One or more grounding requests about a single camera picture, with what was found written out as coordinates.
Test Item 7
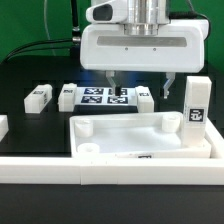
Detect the black cable pair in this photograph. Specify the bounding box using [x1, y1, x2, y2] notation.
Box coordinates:
[2, 37, 83, 63]

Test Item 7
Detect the black vertical cable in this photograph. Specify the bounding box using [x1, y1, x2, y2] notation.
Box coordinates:
[70, 0, 81, 38]

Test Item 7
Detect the thin white cable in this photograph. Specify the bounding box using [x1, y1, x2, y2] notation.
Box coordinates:
[43, 0, 57, 57]

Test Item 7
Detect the white L-shaped obstacle fence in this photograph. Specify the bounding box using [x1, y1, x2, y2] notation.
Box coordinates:
[0, 123, 224, 185]

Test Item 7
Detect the white block left edge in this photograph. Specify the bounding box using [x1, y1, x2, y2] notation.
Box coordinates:
[0, 115, 9, 142]

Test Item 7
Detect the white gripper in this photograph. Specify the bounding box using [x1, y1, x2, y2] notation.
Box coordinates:
[80, 1, 210, 99]

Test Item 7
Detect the white desk top tray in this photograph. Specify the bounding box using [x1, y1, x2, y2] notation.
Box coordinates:
[69, 112, 211, 158]

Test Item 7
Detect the marker sheet with tags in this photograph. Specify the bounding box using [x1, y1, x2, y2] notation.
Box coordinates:
[75, 87, 137, 106]

